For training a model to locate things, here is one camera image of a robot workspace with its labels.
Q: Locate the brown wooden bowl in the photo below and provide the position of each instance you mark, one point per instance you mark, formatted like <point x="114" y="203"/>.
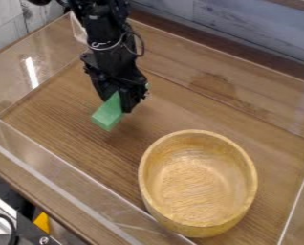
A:
<point x="197" y="182"/>

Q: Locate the green rectangular block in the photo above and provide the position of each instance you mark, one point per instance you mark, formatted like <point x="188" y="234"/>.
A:
<point x="109" y="113"/>

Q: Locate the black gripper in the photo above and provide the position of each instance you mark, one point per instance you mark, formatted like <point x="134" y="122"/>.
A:
<point x="113" y="68"/>

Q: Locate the clear acrylic front wall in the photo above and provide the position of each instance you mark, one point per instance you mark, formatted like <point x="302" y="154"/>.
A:
<point x="86" y="207"/>

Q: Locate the clear acrylic corner bracket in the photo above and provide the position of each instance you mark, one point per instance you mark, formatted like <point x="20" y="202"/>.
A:
<point x="78" y="32"/>

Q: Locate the yellow black device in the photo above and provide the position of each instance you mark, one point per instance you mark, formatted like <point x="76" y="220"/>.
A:
<point x="32" y="230"/>

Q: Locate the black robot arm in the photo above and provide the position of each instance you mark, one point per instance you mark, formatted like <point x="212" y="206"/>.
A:
<point x="104" y="20"/>

